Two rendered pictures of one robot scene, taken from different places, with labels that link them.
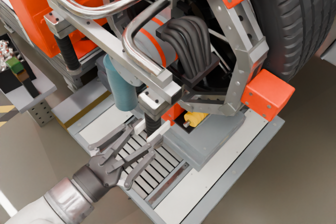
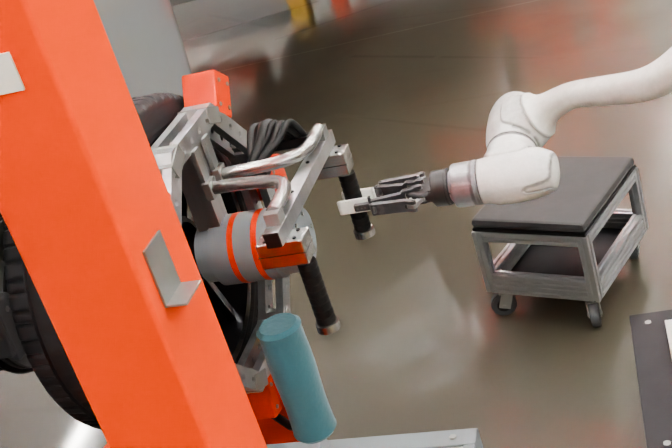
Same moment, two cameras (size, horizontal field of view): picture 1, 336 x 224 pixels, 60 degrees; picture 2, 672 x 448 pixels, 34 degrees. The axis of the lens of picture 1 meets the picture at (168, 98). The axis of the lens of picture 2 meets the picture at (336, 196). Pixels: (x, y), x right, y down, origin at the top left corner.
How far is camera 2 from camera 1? 2.26 m
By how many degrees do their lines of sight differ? 82
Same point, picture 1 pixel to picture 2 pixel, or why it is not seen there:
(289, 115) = not seen: outside the picture
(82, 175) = (438, 173)
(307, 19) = not seen: hidden behind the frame
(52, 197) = (469, 166)
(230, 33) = (242, 136)
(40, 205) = (481, 166)
